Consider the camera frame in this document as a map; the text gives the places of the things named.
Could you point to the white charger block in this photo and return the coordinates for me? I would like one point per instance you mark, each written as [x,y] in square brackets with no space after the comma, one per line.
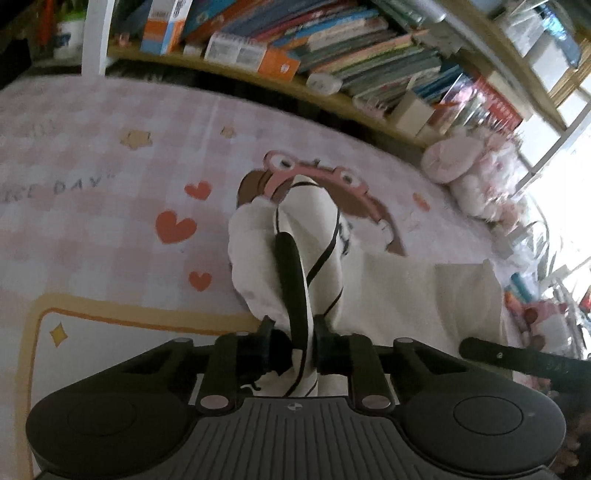
[323,84]

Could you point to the orange tassel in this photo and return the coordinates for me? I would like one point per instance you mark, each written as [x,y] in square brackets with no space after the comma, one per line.
[46,23]

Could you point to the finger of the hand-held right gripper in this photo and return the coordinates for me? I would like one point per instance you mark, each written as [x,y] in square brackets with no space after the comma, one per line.
[508,357]

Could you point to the row of colourful books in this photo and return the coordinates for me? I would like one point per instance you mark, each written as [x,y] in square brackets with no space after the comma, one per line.
[369,50]

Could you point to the wooden shelf board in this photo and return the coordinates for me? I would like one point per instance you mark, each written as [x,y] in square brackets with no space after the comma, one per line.
[323,99]

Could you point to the white orange toothpaste box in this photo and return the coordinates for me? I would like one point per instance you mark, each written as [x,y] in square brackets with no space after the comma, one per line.
[161,27]
[249,55]

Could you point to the small pink clip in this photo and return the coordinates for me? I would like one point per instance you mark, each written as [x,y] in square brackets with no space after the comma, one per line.
[123,40]

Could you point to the cream printed T-shirt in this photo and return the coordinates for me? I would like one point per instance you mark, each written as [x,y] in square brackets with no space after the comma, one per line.
[406,295]

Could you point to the teal marker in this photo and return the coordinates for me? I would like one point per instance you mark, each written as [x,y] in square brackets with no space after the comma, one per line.
[521,284]

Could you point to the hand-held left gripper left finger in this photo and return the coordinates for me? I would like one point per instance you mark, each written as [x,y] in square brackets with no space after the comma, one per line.
[265,348]

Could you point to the white shelf post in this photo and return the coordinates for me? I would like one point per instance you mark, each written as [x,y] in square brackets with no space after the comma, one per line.
[97,37]

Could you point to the white tub green lid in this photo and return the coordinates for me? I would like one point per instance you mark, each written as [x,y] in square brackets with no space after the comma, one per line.
[69,39]

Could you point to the small pink white trinket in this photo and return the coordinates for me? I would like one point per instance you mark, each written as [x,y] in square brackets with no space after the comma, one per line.
[375,106]

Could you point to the orange marker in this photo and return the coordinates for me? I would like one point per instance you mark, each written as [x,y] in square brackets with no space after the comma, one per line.
[513,309]

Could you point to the clear plastic bag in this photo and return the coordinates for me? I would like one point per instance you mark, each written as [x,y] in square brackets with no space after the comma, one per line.
[554,258]

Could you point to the pink white plush toy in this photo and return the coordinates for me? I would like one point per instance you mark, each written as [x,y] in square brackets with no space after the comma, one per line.
[471,170]

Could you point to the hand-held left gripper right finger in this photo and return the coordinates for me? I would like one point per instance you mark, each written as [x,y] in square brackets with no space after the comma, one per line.
[325,350]

